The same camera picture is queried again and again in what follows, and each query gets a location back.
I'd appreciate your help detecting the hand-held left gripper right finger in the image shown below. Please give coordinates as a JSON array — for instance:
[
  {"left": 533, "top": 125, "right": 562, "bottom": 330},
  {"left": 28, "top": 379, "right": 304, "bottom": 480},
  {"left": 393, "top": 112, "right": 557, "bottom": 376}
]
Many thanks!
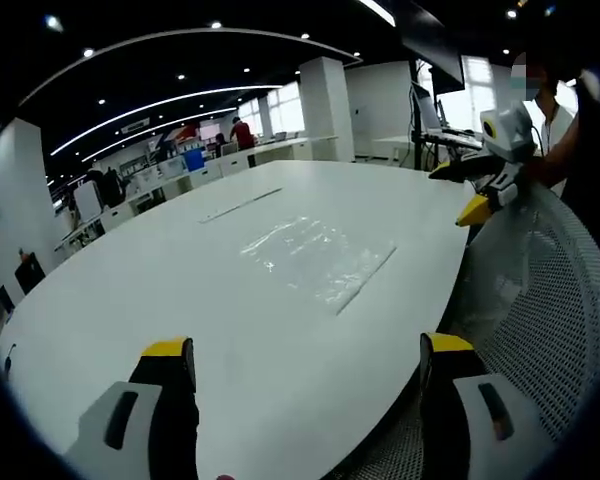
[{"left": 418, "top": 332, "right": 556, "bottom": 480}]

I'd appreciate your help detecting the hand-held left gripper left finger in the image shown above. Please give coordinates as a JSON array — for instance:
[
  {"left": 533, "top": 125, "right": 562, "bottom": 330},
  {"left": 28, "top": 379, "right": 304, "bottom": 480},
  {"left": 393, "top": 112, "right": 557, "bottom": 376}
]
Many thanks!
[{"left": 62, "top": 337, "right": 201, "bottom": 480}]

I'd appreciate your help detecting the clear food packaging bag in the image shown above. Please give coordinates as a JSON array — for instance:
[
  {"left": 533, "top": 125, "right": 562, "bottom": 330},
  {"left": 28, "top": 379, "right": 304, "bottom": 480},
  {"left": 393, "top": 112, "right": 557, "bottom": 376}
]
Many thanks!
[{"left": 238, "top": 214, "right": 399, "bottom": 318}]

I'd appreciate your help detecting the person's torso in white shirt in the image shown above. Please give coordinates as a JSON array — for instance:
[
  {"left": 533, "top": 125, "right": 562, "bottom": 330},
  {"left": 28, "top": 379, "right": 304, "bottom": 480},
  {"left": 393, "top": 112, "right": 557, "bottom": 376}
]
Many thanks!
[{"left": 522, "top": 64, "right": 580, "bottom": 197}]

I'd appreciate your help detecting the open laptop on stand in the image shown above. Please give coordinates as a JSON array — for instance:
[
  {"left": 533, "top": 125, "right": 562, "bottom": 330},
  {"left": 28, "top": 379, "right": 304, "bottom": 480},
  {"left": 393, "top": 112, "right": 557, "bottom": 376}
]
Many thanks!
[{"left": 410, "top": 82, "right": 483, "bottom": 150}]

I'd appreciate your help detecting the black hanging screen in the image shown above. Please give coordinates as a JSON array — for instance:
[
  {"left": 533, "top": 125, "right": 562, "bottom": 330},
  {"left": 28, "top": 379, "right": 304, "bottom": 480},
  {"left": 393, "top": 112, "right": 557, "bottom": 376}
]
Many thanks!
[{"left": 401, "top": 19, "right": 467, "bottom": 94}]

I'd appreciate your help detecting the white mesh chair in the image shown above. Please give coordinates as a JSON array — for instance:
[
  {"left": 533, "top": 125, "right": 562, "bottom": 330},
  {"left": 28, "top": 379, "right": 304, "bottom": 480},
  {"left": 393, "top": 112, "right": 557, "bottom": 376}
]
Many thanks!
[{"left": 329, "top": 178, "right": 600, "bottom": 480}]

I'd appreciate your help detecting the white square pillar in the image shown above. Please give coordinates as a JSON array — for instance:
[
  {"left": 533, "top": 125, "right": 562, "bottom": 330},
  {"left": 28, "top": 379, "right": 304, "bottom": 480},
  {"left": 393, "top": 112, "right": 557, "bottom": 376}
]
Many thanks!
[{"left": 297, "top": 55, "right": 356, "bottom": 164}]

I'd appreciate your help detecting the black office chair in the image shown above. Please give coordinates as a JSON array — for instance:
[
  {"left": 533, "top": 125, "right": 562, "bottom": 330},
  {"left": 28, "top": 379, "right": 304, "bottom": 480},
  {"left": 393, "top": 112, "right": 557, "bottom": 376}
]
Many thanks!
[{"left": 13, "top": 258, "right": 47, "bottom": 296}]

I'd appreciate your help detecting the row of white desks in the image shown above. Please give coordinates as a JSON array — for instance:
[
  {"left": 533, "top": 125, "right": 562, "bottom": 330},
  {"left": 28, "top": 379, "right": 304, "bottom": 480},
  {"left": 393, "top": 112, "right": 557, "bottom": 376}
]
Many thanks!
[{"left": 53, "top": 134, "right": 340, "bottom": 254}]

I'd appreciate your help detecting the blue storage box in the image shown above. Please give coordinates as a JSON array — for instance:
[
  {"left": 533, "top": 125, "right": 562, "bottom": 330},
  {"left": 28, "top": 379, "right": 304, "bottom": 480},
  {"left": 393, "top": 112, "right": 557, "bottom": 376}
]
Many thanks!
[{"left": 181, "top": 148, "right": 206, "bottom": 174}]

